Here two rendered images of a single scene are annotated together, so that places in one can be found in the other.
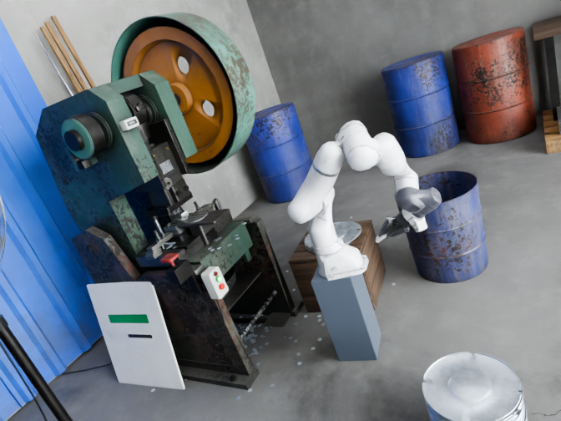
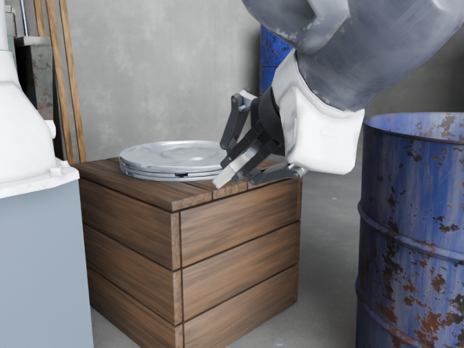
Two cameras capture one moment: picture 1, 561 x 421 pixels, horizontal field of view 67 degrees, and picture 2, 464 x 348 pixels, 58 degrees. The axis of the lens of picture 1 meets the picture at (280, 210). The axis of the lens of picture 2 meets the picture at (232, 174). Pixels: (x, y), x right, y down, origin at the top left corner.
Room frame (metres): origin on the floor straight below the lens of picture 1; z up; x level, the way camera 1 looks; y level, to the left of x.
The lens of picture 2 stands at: (1.26, -0.58, 0.57)
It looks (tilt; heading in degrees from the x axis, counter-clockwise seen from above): 14 degrees down; 16
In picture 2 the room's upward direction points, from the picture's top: straight up
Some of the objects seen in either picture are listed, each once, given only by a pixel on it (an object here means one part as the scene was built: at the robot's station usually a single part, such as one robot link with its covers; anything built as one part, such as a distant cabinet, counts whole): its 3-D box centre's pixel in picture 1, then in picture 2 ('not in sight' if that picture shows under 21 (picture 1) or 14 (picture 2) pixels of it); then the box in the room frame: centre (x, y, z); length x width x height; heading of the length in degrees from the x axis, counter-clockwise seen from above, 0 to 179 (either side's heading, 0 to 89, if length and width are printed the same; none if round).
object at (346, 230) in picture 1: (336, 235); (189, 153); (2.10, -0.24, 0.39); 0.29 x 0.29 x 0.01
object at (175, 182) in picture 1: (162, 173); not in sight; (2.07, 0.48, 1.04); 0.17 x 0.15 x 0.30; 54
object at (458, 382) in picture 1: (469, 385); not in sight; (1.02, -0.37, 0.25); 0.29 x 0.29 x 0.01
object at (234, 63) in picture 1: (163, 103); not in sight; (2.43, 0.40, 1.33); 1.03 x 0.28 x 0.82; 54
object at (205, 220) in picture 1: (208, 228); not in sight; (1.99, 0.37, 0.72); 0.25 x 0.14 x 0.14; 54
